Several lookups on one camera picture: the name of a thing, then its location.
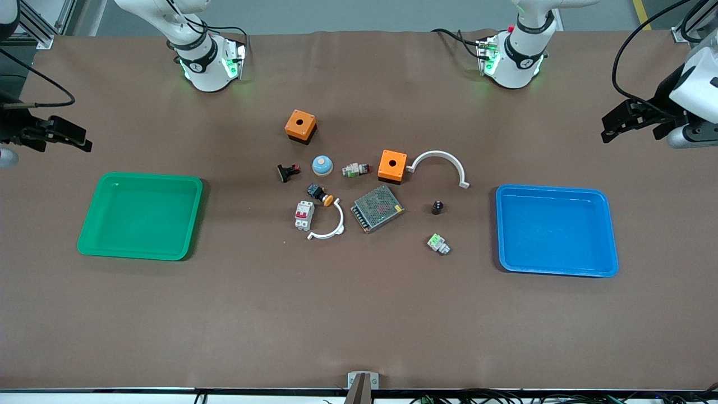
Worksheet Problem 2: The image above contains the green plastic tray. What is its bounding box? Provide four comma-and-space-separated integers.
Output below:
77, 172, 204, 261

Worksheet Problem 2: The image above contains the small white arc clamp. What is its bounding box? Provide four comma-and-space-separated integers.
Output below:
307, 199, 346, 241

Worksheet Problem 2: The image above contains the aluminium frame profile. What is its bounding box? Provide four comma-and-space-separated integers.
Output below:
671, 8, 708, 44
21, 0, 75, 50

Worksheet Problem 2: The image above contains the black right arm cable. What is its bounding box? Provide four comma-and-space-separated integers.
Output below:
0, 48, 76, 108

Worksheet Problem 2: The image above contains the metal table edge bracket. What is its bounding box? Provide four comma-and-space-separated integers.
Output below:
347, 372, 380, 404

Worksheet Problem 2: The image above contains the orange button box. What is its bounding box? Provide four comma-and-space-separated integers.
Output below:
378, 149, 408, 185
284, 109, 318, 145

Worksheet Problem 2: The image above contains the black orange-capped push button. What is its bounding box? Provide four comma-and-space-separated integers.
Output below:
306, 183, 335, 207

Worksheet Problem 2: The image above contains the large white arc clamp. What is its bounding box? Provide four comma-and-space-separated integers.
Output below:
406, 150, 470, 190

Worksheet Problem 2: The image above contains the white red circuit breaker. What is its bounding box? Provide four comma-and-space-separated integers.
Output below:
295, 200, 315, 231

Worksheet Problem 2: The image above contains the black left base cable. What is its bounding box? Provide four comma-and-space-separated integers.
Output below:
431, 27, 484, 60

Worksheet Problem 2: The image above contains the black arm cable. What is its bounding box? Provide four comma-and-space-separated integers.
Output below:
611, 0, 718, 107
0, 48, 76, 108

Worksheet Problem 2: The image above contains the blue plastic tray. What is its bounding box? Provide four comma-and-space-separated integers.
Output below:
495, 183, 620, 278

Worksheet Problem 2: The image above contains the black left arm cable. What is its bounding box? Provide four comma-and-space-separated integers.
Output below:
611, 0, 718, 107

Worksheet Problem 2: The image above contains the metal mesh power supply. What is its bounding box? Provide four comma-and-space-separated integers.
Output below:
351, 185, 406, 234

